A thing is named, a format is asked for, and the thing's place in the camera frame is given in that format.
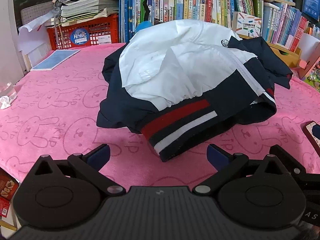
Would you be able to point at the crumpled clear plastic bag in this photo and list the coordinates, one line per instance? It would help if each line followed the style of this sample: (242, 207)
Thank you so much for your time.
(7, 97)

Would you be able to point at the navy and white jacket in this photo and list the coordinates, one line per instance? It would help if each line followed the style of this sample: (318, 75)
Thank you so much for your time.
(175, 67)

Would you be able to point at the wooden desk organizer with drawers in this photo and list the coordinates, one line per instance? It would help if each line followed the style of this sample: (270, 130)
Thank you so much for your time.
(285, 53)

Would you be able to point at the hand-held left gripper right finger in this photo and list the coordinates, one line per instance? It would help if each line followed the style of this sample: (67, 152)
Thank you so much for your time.
(217, 157)

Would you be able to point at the white grid board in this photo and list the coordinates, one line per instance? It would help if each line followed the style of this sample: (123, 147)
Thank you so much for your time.
(35, 15)

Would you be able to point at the blue plush ball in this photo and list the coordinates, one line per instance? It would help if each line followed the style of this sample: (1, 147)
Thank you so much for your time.
(143, 26)

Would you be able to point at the row of pastel series books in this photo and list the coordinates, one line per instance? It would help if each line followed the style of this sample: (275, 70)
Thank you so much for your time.
(285, 25)

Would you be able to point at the white paper sheets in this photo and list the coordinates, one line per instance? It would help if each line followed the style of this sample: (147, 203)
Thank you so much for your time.
(32, 42)

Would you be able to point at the row of children's storybooks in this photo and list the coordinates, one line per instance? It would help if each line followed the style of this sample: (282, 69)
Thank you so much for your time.
(180, 7)

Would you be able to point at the row of tall blue books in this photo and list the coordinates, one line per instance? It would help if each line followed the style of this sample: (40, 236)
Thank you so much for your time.
(128, 10)

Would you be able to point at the pink toy house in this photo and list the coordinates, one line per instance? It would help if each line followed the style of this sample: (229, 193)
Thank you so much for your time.
(311, 72)

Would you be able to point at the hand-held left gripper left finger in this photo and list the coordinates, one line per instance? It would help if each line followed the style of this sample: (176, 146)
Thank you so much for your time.
(98, 156)

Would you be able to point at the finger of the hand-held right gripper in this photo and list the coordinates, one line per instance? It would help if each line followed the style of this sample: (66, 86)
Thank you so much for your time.
(285, 158)

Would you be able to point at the white printed cardboard box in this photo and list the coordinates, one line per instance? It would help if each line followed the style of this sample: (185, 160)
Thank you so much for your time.
(246, 23)

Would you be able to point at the row of green spine books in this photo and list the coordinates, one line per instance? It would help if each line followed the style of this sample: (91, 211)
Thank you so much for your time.
(225, 5)

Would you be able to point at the red plastic crate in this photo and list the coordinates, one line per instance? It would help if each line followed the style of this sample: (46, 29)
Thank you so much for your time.
(65, 33)

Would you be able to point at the smartphone with red case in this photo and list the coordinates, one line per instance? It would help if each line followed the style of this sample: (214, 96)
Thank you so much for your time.
(312, 135)

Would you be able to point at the blue booklet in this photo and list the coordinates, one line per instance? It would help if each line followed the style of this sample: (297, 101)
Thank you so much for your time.
(55, 59)

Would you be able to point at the stack of paper workbooks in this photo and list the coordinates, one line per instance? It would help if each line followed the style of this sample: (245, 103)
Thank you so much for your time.
(87, 7)

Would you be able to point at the red snack box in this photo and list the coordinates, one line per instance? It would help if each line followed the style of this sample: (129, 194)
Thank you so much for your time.
(7, 192)

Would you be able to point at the pink printed blanket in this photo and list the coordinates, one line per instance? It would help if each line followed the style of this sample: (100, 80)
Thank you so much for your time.
(62, 105)

